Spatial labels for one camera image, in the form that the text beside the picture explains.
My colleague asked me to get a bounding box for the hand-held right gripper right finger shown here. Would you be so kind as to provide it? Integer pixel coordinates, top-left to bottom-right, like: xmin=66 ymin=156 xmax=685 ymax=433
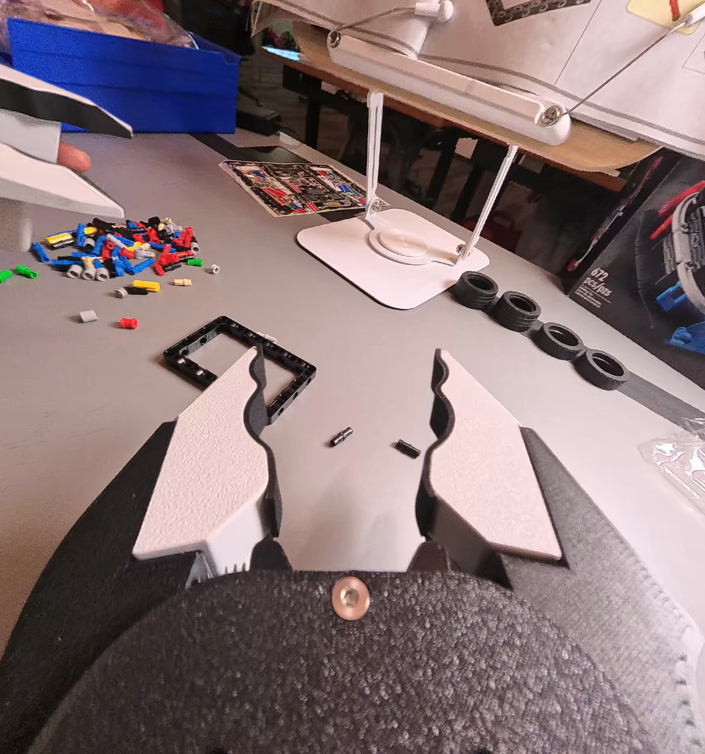
xmin=416 ymin=348 xmax=564 ymax=576

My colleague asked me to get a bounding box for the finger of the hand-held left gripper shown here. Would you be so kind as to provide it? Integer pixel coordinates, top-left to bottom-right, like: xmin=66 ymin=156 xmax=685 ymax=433
xmin=0 ymin=56 xmax=134 ymax=164
xmin=0 ymin=138 xmax=126 ymax=251

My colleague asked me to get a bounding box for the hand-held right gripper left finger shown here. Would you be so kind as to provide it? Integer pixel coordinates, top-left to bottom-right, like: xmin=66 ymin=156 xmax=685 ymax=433
xmin=132 ymin=346 xmax=284 ymax=577

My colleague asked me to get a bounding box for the black lego frame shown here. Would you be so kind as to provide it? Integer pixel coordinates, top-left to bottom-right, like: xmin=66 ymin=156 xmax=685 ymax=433
xmin=164 ymin=316 xmax=318 ymax=423

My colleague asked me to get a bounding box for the pile of colourful lego pieces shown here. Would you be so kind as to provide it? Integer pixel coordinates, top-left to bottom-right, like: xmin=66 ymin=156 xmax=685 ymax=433
xmin=31 ymin=217 xmax=203 ymax=281

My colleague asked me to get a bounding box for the race car lego box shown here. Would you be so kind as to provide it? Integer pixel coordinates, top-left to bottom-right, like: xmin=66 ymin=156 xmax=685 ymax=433
xmin=561 ymin=147 xmax=705 ymax=407

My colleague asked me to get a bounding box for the person's left hand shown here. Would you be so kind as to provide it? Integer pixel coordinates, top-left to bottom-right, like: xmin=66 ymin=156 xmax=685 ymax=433
xmin=58 ymin=141 xmax=93 ymax=173

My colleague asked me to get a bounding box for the plastic bag of parts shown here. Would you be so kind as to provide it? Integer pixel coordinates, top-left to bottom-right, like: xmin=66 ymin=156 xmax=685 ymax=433
xmin=0 ymin=0 xmax=199 ymax=49

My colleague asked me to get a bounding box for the black rubber tyre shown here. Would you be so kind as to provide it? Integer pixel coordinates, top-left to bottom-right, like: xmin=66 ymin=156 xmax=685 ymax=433
xmin=575 ymin=349 xmax=630 ymax=391
xmin=532 ymin=322 xmax=586 ymax=361
xmin=451 ymin=271 xmax=499 ymax=310
xmin=494 ymin=290 xmax=542 ymax=332

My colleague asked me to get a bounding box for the clear plastic bag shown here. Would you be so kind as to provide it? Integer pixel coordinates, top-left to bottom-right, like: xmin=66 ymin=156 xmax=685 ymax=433
xmin=638 ymin=415 xmax=705 ymax=531

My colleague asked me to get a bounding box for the white booklet stand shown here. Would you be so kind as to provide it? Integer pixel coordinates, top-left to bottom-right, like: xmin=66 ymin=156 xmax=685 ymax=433
xmin=296 ymin=0 xmax=705 ymax=311

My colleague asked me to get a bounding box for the colourful sticker sheet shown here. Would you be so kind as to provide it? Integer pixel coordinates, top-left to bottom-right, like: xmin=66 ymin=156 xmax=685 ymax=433
xmin=220 ymin=159 xmax=370 ymax=219

